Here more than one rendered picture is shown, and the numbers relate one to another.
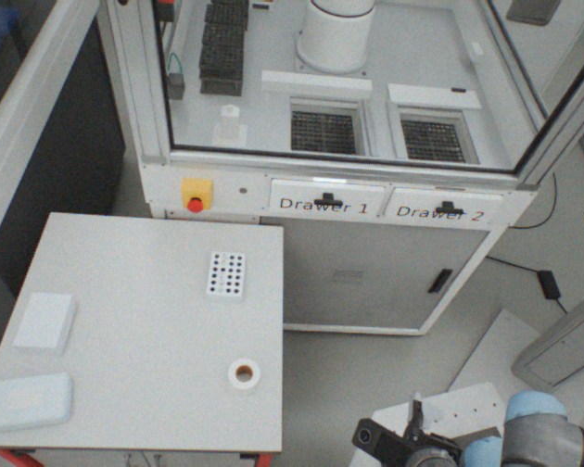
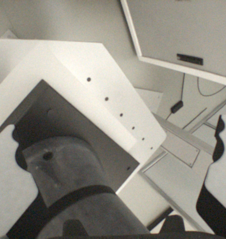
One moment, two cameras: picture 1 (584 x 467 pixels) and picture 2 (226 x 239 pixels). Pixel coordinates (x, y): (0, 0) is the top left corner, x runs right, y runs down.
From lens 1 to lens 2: 0.86 m
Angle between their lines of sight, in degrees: 38
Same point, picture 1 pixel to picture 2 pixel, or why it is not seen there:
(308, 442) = (43, 13)
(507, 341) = (148, 101)
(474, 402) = (148, 134)
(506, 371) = not seen: hidden behind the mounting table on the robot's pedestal
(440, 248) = not seen: outside the picture
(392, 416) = (106, 68)
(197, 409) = not seen: outside the picture
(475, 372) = not seen: hidden behind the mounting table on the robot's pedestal
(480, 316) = (155, 84)
